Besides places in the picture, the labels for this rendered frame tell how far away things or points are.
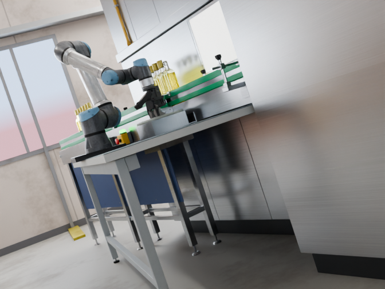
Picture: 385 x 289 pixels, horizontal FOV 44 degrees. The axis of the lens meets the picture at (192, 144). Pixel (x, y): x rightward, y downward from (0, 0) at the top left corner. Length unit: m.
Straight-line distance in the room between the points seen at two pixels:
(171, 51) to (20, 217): 3.46
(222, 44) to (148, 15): 0.73
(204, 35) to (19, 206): 3.75
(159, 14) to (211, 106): 0.83
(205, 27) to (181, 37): 0.24
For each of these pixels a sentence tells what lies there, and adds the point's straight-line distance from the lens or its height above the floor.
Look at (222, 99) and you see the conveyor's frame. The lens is 2.36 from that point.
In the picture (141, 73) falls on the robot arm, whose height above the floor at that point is 1.08.
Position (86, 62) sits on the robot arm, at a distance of 2.57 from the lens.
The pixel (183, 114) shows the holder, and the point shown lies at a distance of 2.53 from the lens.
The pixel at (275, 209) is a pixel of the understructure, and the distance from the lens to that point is 2.65.
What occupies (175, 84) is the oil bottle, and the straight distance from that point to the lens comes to 2.76.
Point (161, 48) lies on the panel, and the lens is 3.02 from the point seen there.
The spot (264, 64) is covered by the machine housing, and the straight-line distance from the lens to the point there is 1.87.
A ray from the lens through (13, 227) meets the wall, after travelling 5.86.
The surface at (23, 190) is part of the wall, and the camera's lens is 5.83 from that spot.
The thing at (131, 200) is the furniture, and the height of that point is 0.54.
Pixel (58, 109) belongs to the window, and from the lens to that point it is 5.86.
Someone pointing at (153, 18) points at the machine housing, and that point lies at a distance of 3.09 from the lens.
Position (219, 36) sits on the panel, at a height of 1.14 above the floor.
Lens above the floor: 0.76
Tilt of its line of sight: 3 degrees down
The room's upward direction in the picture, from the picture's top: 18 degrees counter-clockwise
